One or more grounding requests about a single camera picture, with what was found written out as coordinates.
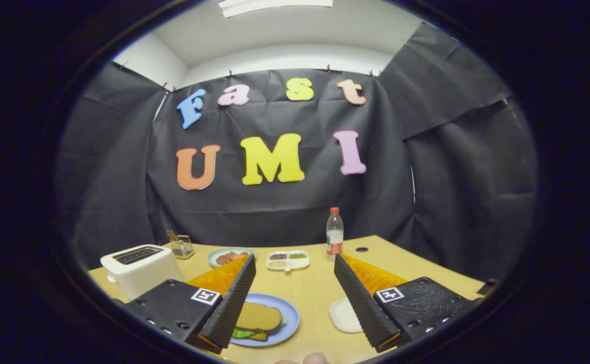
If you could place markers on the clear plastic water bottle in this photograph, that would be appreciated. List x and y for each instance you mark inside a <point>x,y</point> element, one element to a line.
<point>334,235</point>

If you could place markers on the white divided seasoning dish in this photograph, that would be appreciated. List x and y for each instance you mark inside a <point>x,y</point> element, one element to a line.
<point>288,260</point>

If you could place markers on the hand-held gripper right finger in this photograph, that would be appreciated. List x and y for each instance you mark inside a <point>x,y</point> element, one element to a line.
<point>363,303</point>

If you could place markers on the pale green plate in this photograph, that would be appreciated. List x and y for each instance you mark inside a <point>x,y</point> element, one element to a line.
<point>213,251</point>

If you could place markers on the brown meat piece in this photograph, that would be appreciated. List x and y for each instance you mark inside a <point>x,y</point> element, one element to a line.
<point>222,260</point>

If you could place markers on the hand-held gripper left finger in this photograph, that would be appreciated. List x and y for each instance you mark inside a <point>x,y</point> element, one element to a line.
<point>232,298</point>

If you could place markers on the green lettuce leaf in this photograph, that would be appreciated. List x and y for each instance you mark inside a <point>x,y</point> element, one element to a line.
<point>241,333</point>

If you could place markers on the blue plate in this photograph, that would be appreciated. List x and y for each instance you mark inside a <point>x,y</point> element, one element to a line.
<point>291,316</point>

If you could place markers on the brown toasted bread slice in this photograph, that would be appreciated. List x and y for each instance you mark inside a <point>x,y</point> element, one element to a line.
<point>260,317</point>

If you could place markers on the white toaster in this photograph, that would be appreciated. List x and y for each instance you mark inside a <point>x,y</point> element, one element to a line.
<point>141,275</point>

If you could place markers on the brown chopsticks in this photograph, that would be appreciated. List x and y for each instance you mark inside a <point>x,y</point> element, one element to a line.
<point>172,236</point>

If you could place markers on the black backdrop cloth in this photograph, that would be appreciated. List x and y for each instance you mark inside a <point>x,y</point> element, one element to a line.
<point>275,212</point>

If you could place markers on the white square plate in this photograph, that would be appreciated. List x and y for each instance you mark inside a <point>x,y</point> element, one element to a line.
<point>343,316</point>

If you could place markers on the red sausage piece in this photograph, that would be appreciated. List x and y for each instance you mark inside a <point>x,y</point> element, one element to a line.
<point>237,256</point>

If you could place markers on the ceiling light panel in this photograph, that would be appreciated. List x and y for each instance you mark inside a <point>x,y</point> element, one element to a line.
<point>275,6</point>

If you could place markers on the square brown bread slice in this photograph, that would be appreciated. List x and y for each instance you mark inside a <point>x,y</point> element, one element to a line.
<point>259,336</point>

